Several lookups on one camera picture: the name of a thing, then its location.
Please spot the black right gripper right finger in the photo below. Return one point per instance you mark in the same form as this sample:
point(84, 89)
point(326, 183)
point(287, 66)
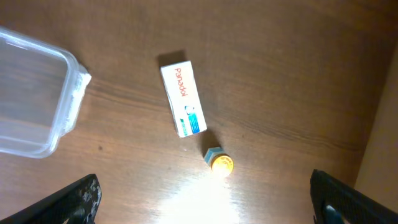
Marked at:
point(336, 202)

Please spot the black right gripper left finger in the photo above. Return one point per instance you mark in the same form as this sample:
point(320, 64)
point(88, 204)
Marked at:
point(75, 203)

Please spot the gold lid small jar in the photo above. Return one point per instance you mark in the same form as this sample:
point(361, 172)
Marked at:
point(219, 161)

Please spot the white Panadol box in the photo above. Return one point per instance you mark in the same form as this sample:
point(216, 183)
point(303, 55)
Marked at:
point(181, 89)

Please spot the clear plastic container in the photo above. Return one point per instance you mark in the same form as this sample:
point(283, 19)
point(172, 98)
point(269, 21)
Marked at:
point(42, 88)

